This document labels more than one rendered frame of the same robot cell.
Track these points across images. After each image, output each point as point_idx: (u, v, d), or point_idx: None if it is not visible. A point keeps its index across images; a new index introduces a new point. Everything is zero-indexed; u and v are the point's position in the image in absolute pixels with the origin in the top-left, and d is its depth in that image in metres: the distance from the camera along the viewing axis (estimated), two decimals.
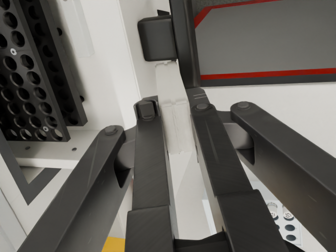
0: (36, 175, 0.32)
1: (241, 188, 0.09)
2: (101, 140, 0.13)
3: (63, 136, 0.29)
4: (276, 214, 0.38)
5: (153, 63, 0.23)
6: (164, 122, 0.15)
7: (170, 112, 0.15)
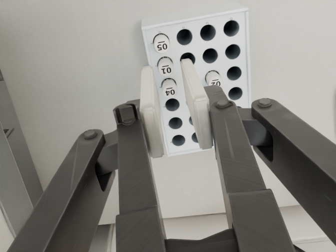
0: None
1: (255, 187, 0.09)
2: (81, 145, 0.13)
3: None
4: (166, 61, 0.24)
5: None
6: (145, 126, 0.15)
7: (151, 116, 0.15)
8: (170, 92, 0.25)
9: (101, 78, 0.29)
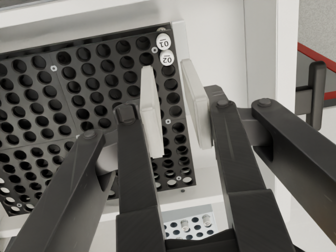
0: (6, 245, 0.37)
1: (255, 187, 0.09)
2: (81, 145, 0.13)
3: (191, 181, 0.35)
4: (164, 35, 0.26)
5: None
6: (145, 126, 0.15)
7: (151, 116, 0.15)
8: (184, 229, 0.51)
9: None
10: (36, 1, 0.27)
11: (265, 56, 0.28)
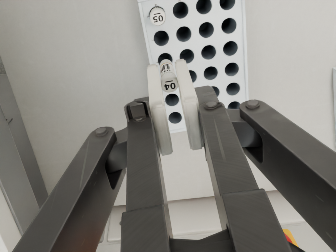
0: None
1: (247, 187, 0.09)
2: (92, 142, 0.13)
3: None
4: None
5: None
6: (155, 124, 0.15)
7: (161, 113, 0.15)
8: (170, 86, 0.21)
9: (98, 56, 0.29)
10: None
11: None
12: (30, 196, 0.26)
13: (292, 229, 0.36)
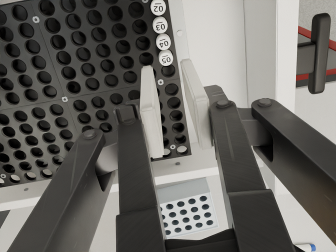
0: None
1: (255, 187, 0.09)
2: (81, 145, 0.13)
3: (186, 151, 0.33)
4: None
5: None
6: (145, 126, 0.15)
7: (151, 116, 0.15)
8: (164, 44, 0.26)
9: None
10: None
11: (264, 7, 0.26)
12: None
13: None
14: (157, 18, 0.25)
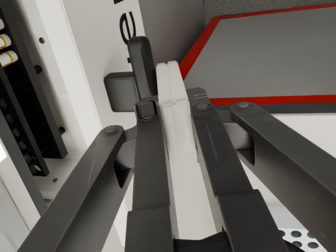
0: None
1: (241, 188, 0.09)
2: (101, 140, 0.13)
3: (42, 171, 0.30)
4: None
5: None
6: (164, 122, 0.15)
7: (170, 112, 0.15)
8: None
9: None
10: None
11: None
12: None
13: None
14: None
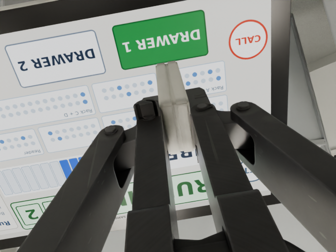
0: None
1: (241, 188, 0.09)
2: (101, 140, 0.13)
3: None
4: None
5: None
6: (164, 122, 0.15)
7: (170, 112, 0.15)
8: None
9: None
10: None
11: None
12: None
13: None
14: None
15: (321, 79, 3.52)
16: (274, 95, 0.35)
